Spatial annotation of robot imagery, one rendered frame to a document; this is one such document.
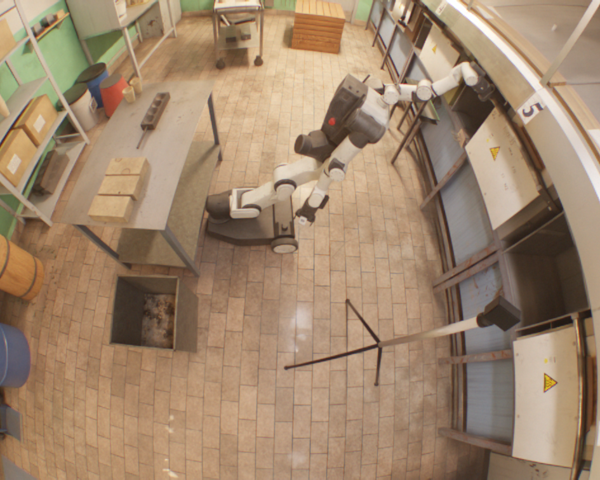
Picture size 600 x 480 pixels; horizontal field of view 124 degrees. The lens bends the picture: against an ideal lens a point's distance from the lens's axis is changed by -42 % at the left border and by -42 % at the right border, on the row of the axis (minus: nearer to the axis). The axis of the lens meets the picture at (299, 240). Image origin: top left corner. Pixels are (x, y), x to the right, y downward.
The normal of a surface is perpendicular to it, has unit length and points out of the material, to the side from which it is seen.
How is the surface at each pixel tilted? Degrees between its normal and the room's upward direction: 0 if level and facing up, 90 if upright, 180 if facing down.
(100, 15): 90
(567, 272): 90
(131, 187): 0
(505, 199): 90
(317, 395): 0
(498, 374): 90
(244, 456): 0
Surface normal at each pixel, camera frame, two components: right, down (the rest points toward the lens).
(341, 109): -0.27, 0.78
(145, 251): 0.10, -0.41
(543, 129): -0.96, -0.14
